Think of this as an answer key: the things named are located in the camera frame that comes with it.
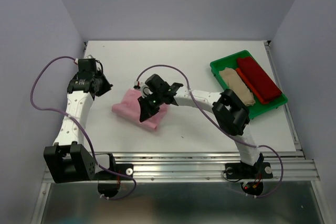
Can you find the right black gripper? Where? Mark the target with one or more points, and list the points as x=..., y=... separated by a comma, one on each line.
x=145, y=110

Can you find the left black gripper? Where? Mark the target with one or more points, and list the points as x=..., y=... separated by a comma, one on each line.
x=107, y=86

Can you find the pink t-shirt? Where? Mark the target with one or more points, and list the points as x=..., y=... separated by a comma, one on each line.
x=129, y=109

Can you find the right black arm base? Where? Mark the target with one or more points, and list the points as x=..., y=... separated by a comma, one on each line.
x=250, y=177

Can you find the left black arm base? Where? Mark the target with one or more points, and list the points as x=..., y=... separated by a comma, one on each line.
x=115, y=180

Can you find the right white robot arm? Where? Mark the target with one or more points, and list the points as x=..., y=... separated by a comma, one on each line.
x=231, y=114

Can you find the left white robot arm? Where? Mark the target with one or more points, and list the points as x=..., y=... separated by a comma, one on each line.
x=67, y=159

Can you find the rolled beige t-shirt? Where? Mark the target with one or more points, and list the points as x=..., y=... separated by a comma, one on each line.
x=235, y=83

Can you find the green plastic tray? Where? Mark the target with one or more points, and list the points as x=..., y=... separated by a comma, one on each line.
x=230, y=62

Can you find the rolled red t-shirt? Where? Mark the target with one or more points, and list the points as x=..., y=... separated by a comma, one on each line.
x=262, y=85

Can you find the aluminium rail frame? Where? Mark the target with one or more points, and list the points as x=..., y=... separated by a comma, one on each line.
x=179, y=168

